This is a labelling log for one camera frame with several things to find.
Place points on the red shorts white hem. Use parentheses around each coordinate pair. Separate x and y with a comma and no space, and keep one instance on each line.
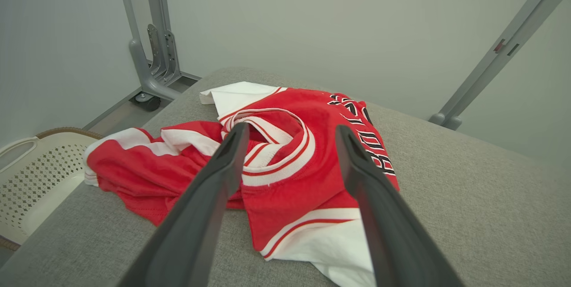
(142,175)

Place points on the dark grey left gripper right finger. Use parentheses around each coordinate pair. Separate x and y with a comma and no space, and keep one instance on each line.
(388,233)

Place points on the grey metal frame post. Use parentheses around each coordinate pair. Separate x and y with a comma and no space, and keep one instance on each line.
(513,37)

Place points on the grey metal frame with caster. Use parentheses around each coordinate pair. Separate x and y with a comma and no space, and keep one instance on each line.
(156,32)

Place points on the white perforated laundry basket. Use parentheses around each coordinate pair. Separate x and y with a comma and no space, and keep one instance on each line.
(40,180)

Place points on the red white basketball jersey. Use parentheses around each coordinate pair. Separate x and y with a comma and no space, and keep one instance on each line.
(294,189)

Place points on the black caster wheel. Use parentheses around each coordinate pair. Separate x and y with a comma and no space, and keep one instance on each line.
(147,101)

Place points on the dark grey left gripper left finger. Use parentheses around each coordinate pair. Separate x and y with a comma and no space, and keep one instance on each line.
(192,224)

